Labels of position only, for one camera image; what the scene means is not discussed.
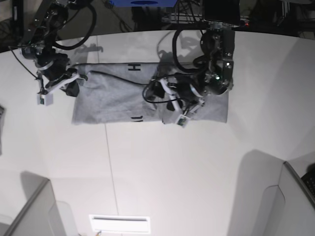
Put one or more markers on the grey partition panel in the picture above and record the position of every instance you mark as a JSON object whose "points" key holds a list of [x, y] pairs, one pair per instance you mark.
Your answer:
{"points": [[39, 216], [287, 208]]}

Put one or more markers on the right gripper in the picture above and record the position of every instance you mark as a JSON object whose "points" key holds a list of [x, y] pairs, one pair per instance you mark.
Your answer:
{"points": [[55, 67]]}

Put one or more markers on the white cable slot plate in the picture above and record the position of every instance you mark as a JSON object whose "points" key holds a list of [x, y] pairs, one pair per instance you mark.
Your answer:
{"points": [[115, 224]]}

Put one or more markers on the grey T-shirt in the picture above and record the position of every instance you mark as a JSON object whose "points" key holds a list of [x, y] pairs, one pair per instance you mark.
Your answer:
{"points": [[113, 93]]}

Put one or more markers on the blue box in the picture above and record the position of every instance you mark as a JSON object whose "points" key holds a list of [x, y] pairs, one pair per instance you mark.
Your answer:
{"points": [[141, 3]]}

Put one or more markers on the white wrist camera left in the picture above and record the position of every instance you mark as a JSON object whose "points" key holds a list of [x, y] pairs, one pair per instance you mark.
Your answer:
{"points": [[192, 99]]}

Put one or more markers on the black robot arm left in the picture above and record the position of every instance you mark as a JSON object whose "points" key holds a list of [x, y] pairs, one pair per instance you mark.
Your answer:
{"points": [[211, 73]]}

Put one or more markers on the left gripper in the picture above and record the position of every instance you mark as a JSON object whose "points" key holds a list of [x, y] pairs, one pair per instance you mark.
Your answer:
{"points": [[158, 96]]}

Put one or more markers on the black keyboard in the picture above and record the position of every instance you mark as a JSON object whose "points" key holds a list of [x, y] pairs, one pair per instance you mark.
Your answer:
{"points": [[309, 181]]}

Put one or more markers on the grey partition panel right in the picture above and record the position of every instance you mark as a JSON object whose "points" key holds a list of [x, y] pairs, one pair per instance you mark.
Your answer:
{"points": [[287, 208]]}

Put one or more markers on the grey partition panel left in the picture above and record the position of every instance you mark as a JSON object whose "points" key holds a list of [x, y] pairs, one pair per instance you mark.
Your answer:
{"points": [[39, 216]]}

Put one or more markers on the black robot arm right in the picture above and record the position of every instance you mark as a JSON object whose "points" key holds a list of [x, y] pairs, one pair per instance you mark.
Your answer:
{"points": [[40, 45]]}

